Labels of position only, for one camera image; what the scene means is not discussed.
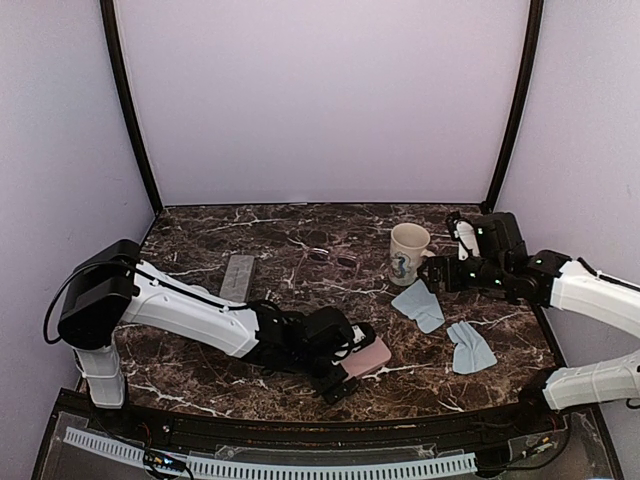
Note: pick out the cream ceramic mug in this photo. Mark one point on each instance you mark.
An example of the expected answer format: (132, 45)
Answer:
(409, 246)

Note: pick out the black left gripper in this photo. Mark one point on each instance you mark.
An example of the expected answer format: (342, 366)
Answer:
(340, 392)

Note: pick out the black left corner post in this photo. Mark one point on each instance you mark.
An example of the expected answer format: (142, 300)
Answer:
(124, 93)

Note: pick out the white slotted cable duct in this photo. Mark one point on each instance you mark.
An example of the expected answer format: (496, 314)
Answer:
(245, 463)

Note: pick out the grey glasses case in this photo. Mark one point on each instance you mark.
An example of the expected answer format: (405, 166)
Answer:
(238, 277)

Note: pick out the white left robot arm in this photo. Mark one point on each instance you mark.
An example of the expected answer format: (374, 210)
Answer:
(116, 285)

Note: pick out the black right corner post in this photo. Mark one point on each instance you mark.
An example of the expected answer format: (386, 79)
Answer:
(516, 111)

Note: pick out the black corner post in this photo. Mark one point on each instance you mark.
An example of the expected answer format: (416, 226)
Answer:
(516, 111)
(124, 93)

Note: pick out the clear frame dark-lens sunglasses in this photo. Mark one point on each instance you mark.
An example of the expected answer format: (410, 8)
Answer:
(322, 257)

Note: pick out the light blue cloth near mug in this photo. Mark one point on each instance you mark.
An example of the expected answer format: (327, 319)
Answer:
(420, 305)

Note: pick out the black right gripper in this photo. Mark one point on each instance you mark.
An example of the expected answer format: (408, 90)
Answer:
(453, 283)

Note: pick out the black front rail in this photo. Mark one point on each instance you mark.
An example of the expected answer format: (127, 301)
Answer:
(455, 430)

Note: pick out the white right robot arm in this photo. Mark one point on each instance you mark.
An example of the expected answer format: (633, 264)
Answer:
(560, 282)

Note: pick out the light blue cleaning cloth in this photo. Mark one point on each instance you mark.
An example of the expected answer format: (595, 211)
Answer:
(472, 353)

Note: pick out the pink glasses case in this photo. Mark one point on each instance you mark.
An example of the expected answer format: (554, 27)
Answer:
(367, 360)

